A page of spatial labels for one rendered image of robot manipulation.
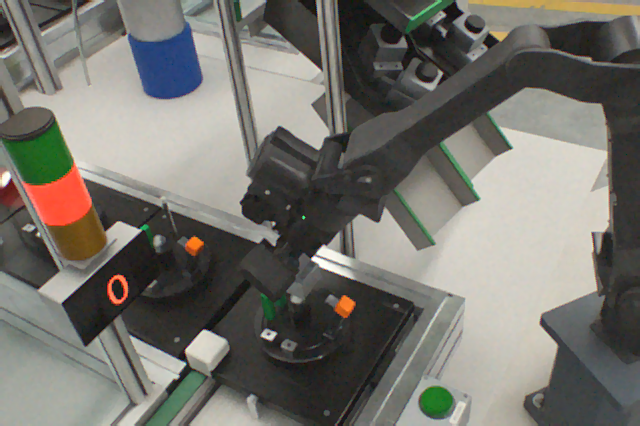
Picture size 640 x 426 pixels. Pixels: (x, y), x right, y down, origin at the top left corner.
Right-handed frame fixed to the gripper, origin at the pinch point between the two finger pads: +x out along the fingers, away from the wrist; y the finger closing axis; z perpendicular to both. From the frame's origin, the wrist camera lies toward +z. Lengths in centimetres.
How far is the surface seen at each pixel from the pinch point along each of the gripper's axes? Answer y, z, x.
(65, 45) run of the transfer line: -58, 79, 88
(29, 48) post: -42, 76, 75
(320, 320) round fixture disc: -1.4, -11.1, 9.3
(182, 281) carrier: 1.7, 7.2, 23.5
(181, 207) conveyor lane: -14.6, 17.2, 35.2
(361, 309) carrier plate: -7.3, -15.0, 8.9
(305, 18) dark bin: -23.1, 18.9, -10.3
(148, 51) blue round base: -53, 53, 57
